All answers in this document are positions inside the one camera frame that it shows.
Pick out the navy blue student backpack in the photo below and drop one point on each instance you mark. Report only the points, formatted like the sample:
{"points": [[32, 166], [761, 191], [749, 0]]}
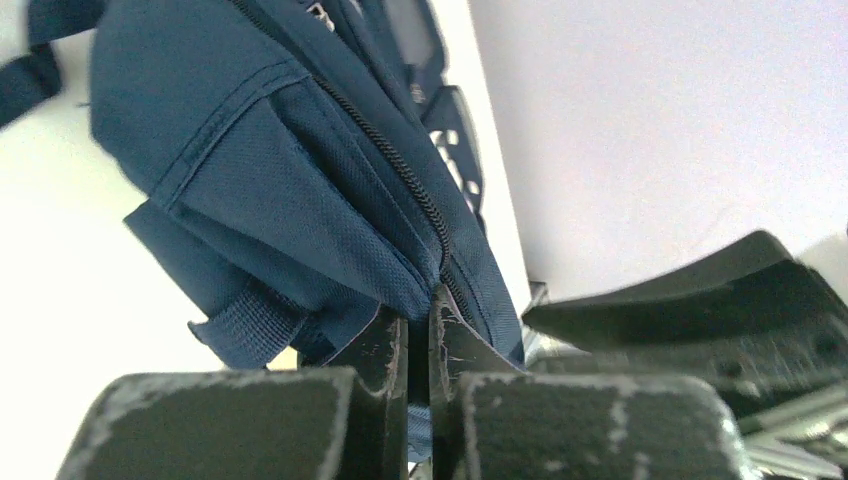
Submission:
{"points": [[291, 192]]}

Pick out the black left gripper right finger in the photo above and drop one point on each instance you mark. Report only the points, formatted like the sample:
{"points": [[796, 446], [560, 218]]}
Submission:
{"points": [[493, 421]]}

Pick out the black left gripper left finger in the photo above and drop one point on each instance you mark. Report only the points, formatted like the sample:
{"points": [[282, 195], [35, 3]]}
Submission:
{"points": [[344, 420]]}

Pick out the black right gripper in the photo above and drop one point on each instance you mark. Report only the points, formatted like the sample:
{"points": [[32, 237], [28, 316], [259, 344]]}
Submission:
{"points": [[766, 328]]}

